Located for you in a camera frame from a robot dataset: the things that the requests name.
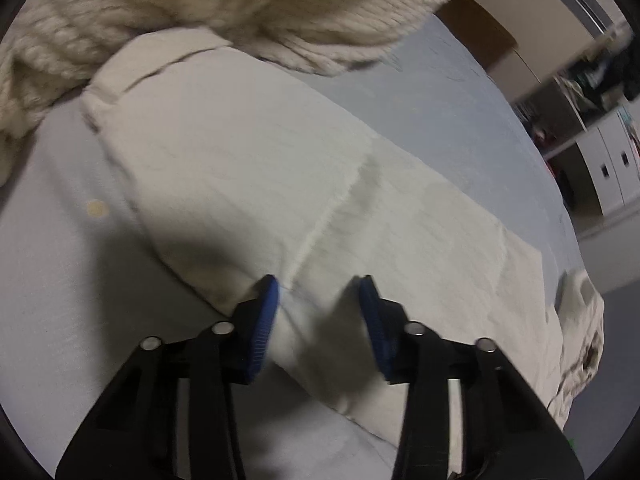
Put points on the bed with grey sheet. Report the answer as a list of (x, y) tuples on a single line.
[(50, 285)]

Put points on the cream wardrobe door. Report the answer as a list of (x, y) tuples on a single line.
[(520, 77)]

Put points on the white open shelf unit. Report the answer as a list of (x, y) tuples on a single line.
[(575, 95)]

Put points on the brown wooden headboard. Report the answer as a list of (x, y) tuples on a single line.
[(475, 25)]

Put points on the cream knitted blanket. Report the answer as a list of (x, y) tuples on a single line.
[(325, 10)]

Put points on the white drawer cabinet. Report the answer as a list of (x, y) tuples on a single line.
[(612, 165)]

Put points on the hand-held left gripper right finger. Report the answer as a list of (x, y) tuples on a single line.
[(372, 320)]

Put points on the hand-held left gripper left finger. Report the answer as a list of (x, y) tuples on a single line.
[(264, 320)]

